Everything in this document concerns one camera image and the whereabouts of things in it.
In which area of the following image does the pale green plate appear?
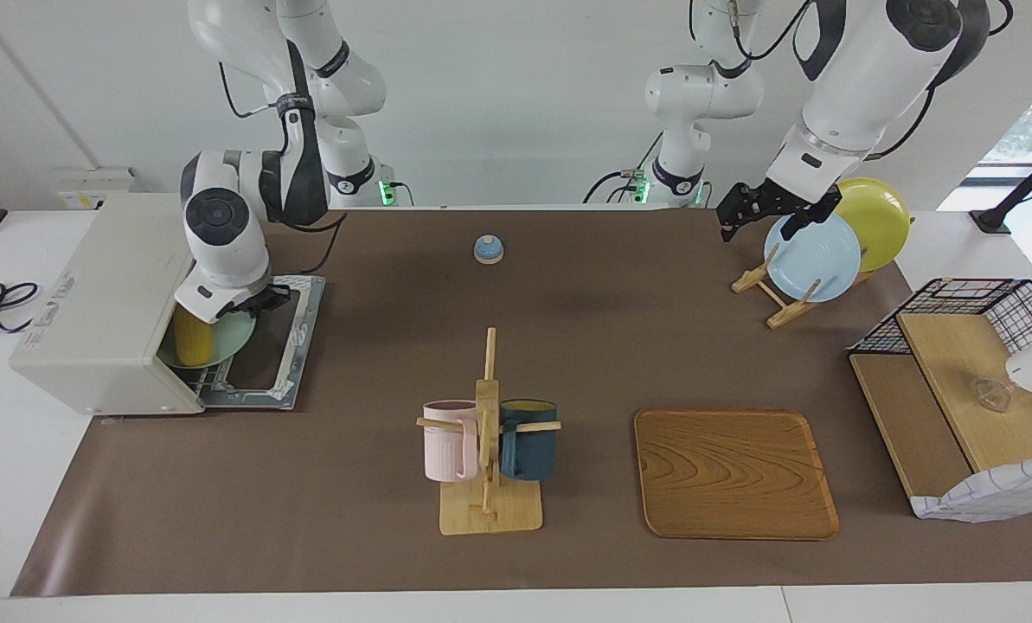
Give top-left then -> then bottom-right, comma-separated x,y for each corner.
157,310 -> 258,371

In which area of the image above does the oven door with glass window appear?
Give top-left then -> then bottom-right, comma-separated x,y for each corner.
200,275 -> 326,413

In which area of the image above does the yellow corn cob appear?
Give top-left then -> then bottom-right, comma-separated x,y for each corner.
174,307 -> 216,368

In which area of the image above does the beige toaster oven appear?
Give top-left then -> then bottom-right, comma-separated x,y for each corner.
10,192 -> 326,416

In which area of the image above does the light blue plate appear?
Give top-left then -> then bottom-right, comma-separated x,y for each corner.
764,210 -> 862,304

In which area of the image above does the yellow plate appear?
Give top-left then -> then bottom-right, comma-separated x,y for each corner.
827,177 -> 913,274

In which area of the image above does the wooden plate rack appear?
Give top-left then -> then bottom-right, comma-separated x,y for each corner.
732,216 -> 914,331

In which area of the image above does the black angled stand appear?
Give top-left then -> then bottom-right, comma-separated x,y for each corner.
970,138 -> 1032,235

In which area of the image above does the brown table mat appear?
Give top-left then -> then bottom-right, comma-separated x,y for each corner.
11,208 -> 1032,598

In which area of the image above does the wooden step shelf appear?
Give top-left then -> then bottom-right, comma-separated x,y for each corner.
850,311 -> 1032,501

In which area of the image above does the pink mug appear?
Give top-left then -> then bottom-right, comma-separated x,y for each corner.
422,400 -> 480,483

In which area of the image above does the wooden serving tray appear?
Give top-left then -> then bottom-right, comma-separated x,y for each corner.
634,408 -> 840,541

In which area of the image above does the small clear glass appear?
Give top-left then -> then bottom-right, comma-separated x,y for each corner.
970,376 -> 1015,414

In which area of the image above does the dark blue mug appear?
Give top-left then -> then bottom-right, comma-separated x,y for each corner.
500,399 -> 560,482

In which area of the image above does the wooden mug tree stand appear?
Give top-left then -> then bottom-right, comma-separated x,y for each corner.
416,327 -> 562,536

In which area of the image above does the white checked cloth liner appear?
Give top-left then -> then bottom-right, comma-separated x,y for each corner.
911,457 -> 1032,523

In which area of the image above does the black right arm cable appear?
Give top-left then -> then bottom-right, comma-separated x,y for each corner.
219,61 -> 349,276

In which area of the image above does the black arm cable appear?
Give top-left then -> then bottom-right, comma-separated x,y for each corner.
689,0 -> 1015,162
219,61 -> 349,276

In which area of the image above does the black wire basket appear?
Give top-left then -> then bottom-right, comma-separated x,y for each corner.
849,278 -> 1032,520

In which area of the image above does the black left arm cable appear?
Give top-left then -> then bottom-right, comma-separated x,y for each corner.
689,0 -> 1015,162

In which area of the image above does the white wall box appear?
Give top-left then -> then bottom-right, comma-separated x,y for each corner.
53,167 -> 150,211

